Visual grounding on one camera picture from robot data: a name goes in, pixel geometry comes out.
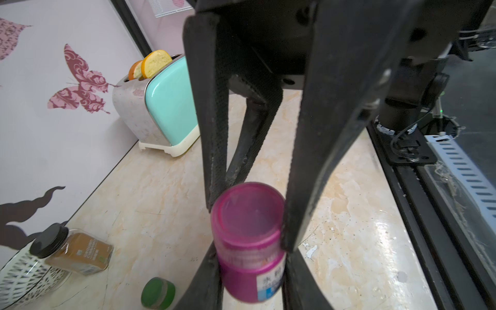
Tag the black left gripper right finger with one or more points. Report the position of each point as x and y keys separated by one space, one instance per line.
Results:
x=299 y=289

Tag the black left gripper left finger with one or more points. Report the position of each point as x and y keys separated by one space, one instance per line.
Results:
x=205 y=291

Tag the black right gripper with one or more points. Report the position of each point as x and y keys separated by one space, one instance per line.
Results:
x=356 y=49

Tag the magenta paint jar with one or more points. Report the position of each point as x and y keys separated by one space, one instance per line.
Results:
x=246 y=222

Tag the brown spice jar black lid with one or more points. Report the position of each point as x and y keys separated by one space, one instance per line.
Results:
x=72 y=250

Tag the yellow toast slice front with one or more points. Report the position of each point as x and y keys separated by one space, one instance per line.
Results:
x=154 y=62

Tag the mint green Belinee toaster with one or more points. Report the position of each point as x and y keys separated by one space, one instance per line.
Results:
x=160 y=111

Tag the orange toast slice back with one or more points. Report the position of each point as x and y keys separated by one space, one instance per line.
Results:
x=135 y=72

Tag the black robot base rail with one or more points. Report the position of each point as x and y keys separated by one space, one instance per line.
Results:
x=455 y=279

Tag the white slotted cable duct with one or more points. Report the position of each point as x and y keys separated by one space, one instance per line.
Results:
x=477 y=186

